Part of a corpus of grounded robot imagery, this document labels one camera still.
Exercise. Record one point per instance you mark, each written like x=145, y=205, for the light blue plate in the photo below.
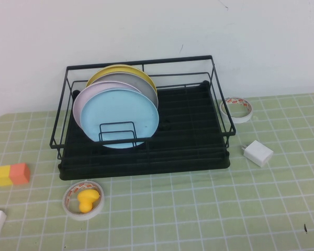
x=120, y=112

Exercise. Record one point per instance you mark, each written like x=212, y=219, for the grey plate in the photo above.
x=144, y=83

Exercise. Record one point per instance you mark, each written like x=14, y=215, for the yellow plate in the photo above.
x=115, y=69

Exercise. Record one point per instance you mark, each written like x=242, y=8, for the pink plate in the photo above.
x=83, y=102

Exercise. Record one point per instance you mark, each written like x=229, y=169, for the black plastic drip tray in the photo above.
x=185, y=157

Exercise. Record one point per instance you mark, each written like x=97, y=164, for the white tape roll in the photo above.
x=239, y=119
x=76, y=215

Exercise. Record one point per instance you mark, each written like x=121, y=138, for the yellow rubber duck toy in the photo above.
x=86, y=200

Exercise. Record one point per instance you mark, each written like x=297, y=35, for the white charger plug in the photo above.
x=259, y=153

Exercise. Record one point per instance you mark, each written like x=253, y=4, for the orange cube block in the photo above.
x=19, y=173

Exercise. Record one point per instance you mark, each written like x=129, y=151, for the yellow cube block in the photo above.
x=4, y=175

